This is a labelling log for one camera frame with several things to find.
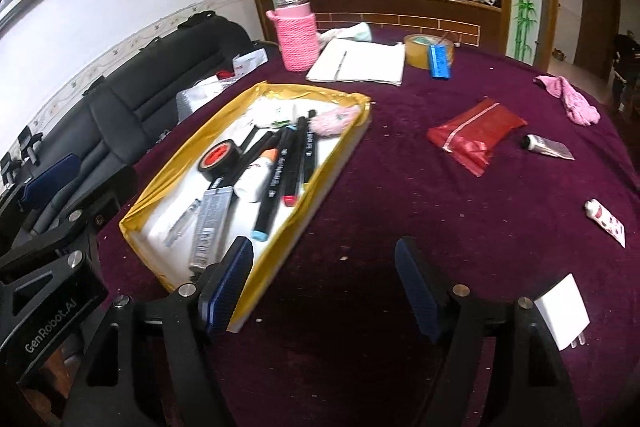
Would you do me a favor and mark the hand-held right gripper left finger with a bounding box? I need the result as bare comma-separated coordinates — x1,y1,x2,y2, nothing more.
61,236,254,427

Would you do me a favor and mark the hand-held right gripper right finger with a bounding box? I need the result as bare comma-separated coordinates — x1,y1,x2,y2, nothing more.
394,236,586,427

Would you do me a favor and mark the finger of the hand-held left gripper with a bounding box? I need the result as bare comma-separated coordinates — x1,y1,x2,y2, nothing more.
0,166,139,278
0,154,81,228

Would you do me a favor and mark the yellow lined white box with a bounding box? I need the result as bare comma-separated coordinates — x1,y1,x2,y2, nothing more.
119,81,373,334

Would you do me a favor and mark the silver packet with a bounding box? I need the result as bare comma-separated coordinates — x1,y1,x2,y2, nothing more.
188,186,235,272

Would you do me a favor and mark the clear plastic case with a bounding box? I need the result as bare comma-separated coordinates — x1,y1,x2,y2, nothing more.
165,199,202,249

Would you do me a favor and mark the black tape roll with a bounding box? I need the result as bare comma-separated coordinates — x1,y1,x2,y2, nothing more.
197,139,244,181

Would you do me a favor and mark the black marker blue cap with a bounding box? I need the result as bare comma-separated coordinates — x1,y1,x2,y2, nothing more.
251,127,296,242

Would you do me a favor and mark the white bottle orange cap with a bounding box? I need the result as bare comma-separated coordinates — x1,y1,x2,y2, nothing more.
234,147,277,202

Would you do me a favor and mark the white charger plug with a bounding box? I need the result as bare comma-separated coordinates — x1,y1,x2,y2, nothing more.
534,273,591,352

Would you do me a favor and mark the pink fluffy pouch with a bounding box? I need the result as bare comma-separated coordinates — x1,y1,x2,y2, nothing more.
309,107,362,138

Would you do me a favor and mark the white red floral tube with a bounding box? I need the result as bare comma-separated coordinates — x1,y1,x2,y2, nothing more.
584,198,627,249

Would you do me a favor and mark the black sofa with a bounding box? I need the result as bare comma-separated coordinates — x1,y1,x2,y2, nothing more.
0,12,256,228

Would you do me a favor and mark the clear plastic bag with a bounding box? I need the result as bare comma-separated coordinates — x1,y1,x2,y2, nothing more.
176,74,237,124

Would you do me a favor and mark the red plastic packet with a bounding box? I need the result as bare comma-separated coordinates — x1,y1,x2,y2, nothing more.
427,97,528,178

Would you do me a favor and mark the white paper packet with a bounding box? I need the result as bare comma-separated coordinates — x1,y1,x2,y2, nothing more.
245,98,301,128

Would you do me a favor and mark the grey tube black cap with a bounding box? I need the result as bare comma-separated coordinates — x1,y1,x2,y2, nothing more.
521,133,576,161

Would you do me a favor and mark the white paper red print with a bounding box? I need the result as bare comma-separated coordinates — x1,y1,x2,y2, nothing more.
232,48,269,82

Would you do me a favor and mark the small blue box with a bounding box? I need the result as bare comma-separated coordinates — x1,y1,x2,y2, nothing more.
429,44,452,80

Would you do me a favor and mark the white notebook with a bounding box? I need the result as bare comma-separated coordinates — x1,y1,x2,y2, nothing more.
306,39,406,86

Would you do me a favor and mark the yellow tape roll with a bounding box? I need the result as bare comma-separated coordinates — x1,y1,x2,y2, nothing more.
404,34,456,70

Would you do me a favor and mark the pink cloth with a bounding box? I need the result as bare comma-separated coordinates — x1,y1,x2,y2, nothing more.
534,75,601,126

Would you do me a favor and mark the pink knitted bottle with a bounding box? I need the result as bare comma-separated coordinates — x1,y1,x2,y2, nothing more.
266,0,321,72

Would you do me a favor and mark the white cloth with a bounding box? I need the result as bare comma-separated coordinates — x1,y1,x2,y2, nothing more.
320,23,373,45

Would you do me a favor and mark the brown wooden door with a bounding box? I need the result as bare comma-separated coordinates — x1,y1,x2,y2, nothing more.
575,0,622,78

